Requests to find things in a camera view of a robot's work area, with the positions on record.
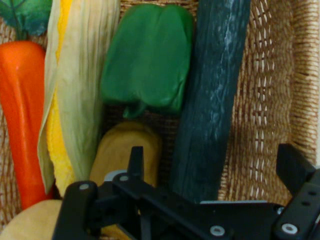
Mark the toy corn cob with husk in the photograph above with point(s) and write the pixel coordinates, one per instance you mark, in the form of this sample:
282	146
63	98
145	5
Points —
80	87

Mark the toy peach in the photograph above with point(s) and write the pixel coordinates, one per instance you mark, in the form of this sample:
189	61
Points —
30	222

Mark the toy dark green cucumber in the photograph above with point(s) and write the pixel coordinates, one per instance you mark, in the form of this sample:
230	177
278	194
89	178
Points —
210	100

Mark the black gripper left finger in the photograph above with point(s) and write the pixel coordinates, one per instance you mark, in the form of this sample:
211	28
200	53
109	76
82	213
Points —
80	212

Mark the toy brown potato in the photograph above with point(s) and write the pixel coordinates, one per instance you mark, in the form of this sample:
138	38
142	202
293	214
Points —
117	147

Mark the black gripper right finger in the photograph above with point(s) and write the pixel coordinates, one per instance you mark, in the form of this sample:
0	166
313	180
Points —
300	200

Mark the toy carrot with green leaves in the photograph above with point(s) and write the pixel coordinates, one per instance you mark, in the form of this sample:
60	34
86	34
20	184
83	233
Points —
22	112

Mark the woven wicker basket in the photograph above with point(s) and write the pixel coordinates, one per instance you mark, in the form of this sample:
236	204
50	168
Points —
270	75

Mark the toy green bell pepper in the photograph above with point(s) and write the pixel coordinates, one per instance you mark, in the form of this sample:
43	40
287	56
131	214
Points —
147	57

